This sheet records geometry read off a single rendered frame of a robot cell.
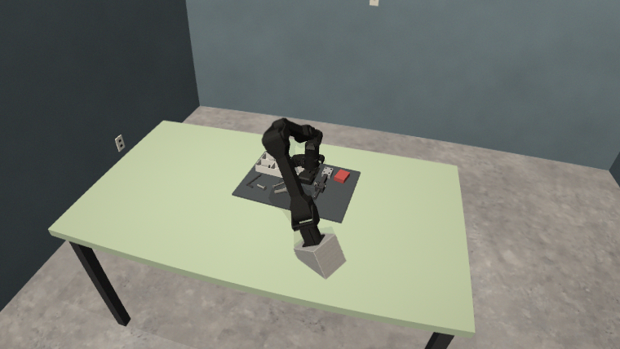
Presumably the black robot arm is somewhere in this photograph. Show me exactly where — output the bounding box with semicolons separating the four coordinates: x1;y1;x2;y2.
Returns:
262;118;325;247

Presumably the white block with screws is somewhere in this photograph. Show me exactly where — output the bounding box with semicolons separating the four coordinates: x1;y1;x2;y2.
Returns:
321;167;334;179

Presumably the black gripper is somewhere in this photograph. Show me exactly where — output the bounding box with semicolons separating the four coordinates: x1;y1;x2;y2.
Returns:
298;154;325;185

